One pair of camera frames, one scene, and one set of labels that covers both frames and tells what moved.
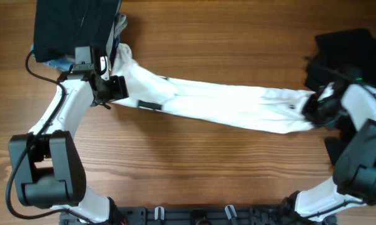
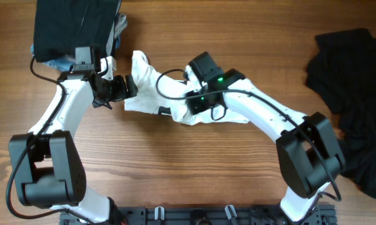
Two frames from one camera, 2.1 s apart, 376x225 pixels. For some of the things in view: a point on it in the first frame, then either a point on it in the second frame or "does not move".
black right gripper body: x=328 y=112 -> x=202 y=102
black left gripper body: x=113 y=90 does not move
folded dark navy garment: x=61 y=25 does not move
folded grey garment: x=120 y=24 does not move
